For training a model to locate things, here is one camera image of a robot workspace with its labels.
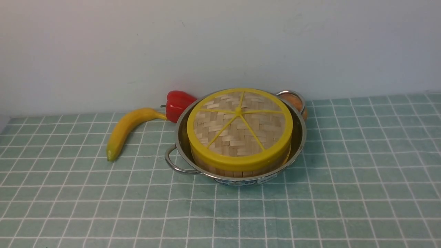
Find red bell pepper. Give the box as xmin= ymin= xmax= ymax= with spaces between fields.
xmin=161 ymin=91 xmax=197 ymax=123

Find yellow banana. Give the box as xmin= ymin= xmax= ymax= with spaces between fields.
xmin=106 ymin=108 xmax=167 ymax=162

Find yellow bamboo steamer lid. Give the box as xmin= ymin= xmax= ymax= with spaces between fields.
xmin=186 ymin=88 xmax=294 ymax=171

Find stainless steel pot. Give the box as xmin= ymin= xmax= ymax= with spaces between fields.
xmin=164 ymin=91 xmax=307 ymax=186

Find orange fruit behind pot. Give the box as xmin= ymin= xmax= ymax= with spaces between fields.
xmin=279 ymin=92 xmax=308 ymax=121

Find green checkered tablecloth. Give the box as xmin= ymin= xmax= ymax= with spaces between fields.
xmin=0 ymin=93 xmax=441 ymax=248

